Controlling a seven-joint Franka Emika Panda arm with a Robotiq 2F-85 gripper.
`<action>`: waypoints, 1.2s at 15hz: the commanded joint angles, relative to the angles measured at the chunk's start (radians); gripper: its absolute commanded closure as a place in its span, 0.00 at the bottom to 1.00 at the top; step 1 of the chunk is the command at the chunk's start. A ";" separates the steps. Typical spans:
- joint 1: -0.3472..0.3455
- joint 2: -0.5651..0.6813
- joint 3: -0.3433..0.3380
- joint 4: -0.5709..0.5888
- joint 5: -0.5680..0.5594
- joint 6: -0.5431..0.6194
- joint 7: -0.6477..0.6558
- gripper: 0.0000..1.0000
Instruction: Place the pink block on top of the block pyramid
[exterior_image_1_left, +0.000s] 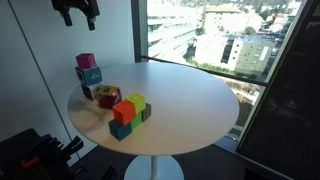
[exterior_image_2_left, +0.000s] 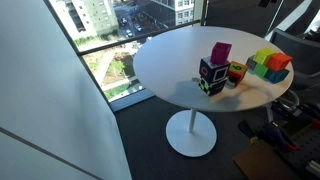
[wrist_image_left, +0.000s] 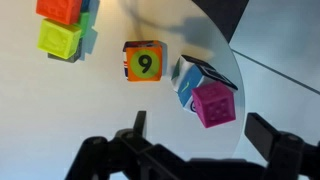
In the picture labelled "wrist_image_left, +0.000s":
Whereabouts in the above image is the white and blue soft cube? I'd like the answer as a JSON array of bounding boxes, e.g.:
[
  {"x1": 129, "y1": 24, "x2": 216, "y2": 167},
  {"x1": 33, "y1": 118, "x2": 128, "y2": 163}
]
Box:
[{"x1": 170, "y1": 54, "x2": 239, "y2": 114}]

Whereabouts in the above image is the pink dotted rubber block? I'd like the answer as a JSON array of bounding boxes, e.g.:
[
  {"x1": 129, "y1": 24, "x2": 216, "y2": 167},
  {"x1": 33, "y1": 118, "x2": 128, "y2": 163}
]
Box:
[{"x1": 190, "y1": 80, "x2": 237, "y2": 129}]

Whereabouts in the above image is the orange-red rubber block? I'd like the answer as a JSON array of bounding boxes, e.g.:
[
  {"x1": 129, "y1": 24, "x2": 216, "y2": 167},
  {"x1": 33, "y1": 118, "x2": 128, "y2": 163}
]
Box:
[{"x1": 35, "y1": 0, "x2": 83, "y2": 26}]

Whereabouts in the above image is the yellow-green rubber block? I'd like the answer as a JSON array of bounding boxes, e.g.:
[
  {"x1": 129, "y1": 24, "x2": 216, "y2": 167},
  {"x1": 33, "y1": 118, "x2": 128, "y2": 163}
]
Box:
[{"x1": 36, "y1": 18, "x2": 83, "y2": 60}]

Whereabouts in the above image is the blue rubber block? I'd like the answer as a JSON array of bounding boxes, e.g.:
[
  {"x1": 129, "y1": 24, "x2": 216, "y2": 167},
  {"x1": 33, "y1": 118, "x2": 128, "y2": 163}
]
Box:
[{"x1": 80, "y1": 0, "x2": 92, "y2": 13}]

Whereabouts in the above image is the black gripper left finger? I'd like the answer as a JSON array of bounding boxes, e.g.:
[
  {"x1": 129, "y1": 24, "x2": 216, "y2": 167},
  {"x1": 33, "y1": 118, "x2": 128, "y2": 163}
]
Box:
[{"x1": 64, "y1": 110, "x2": 188, "y2": 180}]

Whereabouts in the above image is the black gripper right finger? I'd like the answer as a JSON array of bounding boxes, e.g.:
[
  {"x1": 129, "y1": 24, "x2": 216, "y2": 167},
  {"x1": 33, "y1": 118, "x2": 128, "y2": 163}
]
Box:
[{"x1": 244, "y1": 112, "x2": 320, "y2": 180}]

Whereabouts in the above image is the orange cube with number nine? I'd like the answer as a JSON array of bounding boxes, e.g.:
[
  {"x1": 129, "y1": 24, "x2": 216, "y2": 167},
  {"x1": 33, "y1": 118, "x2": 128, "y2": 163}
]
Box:
[{"x1": 122, "y1": 40, "x2": 164, "y2": 83}]

